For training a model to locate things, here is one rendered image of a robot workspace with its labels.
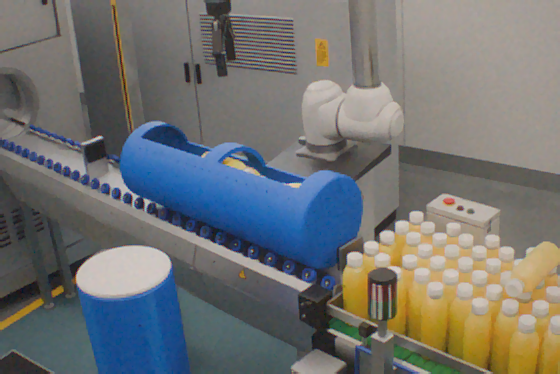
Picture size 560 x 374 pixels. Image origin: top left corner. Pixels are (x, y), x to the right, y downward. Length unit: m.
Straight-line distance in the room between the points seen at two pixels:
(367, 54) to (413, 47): 2.44
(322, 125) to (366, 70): 0.28
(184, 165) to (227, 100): 1.91
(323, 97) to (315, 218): 0.71
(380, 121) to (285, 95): 1.49
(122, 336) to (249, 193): 0.55
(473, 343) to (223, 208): 0.89
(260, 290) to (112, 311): 0.49
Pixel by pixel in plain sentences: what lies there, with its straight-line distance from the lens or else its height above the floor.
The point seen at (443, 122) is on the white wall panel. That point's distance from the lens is 5.00.
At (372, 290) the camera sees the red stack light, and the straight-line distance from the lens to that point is 1.54.
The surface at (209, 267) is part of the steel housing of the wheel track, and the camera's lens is 2.42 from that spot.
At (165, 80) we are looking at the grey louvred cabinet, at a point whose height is 0.88.
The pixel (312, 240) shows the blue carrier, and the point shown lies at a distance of 2.05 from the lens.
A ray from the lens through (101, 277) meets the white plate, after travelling 2.10.
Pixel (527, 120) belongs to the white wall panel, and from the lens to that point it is 4.78.
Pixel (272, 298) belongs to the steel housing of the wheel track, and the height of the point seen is 0.85.
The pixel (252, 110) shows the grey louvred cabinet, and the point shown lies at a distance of 4.14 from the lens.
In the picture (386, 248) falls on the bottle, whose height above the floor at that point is 1.07.
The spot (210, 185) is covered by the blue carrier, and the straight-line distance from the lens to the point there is 2.25.
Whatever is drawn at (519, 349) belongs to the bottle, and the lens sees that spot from 1.71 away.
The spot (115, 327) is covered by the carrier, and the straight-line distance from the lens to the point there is 2.06.
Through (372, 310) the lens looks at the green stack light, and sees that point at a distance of 1.56.
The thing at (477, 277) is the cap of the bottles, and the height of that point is 1.10.
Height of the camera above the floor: 2.07
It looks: 25 degrees down
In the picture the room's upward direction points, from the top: 5 degrees counter-clockwise
